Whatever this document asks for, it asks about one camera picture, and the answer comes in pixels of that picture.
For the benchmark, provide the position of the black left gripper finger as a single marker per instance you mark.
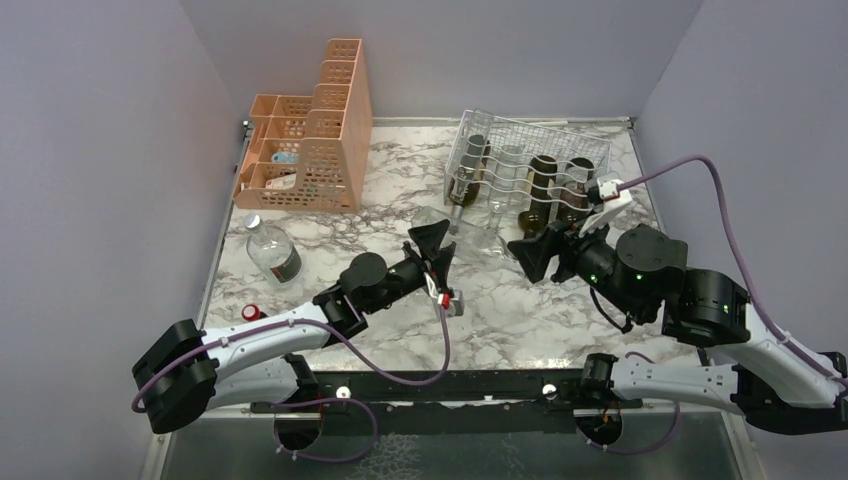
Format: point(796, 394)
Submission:
point(440, 266)
point(428, 238)

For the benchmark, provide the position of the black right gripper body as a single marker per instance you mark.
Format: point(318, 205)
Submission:
point(591, 263)

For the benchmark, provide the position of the green wine bottle white label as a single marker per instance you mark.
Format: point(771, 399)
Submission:
point(533, 220)

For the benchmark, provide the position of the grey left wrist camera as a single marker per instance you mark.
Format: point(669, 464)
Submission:
point(450, 304)

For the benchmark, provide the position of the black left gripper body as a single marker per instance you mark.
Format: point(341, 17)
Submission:
point(430, 274)

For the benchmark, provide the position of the clear tall glass bottle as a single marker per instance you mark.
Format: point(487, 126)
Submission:
point(473, 243)

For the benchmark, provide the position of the clear liquor bottle red label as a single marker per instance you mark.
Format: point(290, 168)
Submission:
point(272, 251)

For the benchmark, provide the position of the black metal base rail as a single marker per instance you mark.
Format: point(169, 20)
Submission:
point(357, 403)

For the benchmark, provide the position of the small red cap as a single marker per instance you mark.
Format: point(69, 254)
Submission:
point(251, 312)

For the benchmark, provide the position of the pink plastic organizer basket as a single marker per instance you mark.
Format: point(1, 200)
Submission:
point(310, 152)

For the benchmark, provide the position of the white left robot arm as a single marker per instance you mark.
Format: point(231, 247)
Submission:
point(188, 371)

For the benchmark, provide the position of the green bottle dark brown label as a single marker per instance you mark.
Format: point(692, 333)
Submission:
point(572, 182)

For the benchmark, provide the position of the green bottle grey foil neck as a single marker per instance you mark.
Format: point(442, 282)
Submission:
point(465, 183)

